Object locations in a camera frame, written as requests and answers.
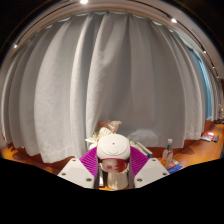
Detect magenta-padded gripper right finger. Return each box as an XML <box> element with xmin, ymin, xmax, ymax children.
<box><xmin>129</xmin><ymin>145</ymin><xmax>170</xmax><ymax>190</ymax></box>

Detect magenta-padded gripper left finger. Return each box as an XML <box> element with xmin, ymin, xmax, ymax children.
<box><xmin>57</xmin><ymin>146</ymin><xmax>100</xmax><ymax>190</ymax></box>

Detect red and white charger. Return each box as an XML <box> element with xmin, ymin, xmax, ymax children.
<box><xmin>96</xmin><ymin>133</ymin><xmax>132</xmax><ymax>175</ymax></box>

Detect blue upright book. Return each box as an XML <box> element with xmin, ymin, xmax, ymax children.
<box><xmin>133</xmin><ymin>141</ymin><xmax>154</xmax><ymax>159</ymax></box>

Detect clear plastic bottle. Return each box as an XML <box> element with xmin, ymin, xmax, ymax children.
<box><xmin>161</xmin><ymin>138</ymin><xmax>174</xmax><ymax>168</ymax></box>

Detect orange flat book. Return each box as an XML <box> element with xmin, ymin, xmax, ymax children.
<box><xmin>166</xmin><ymin>158</ymin><xmax>181</xmax><ymax>168</ymax></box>

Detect white flower bouquet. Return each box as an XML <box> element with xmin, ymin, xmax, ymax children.
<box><xmin>84</xmin><ymin>120</ymin><xmax>123</xmax><ymax>150</ymax></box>

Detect small red and white box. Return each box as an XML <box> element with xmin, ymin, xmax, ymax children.
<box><xmin>200</xmin><ymin>131</ymin><xmax>216</xmax><ymax>142</ymax></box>

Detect blue curtain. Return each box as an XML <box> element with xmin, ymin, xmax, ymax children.
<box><xmin>189</xmin><ymin>48</ymin><xmax>214</xmax><ymax>122</ymax></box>

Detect white curtain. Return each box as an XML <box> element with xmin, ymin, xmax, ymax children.
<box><xmin>0</xmin><ymin>11</ymin><xmax>208</xmax><ymax>164</ymax></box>

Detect ceiling lights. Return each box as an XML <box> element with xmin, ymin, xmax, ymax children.
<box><xmin>12</xmin><ymin>0</ymin><xmax>218</xmax><ymax>71</ymax></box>

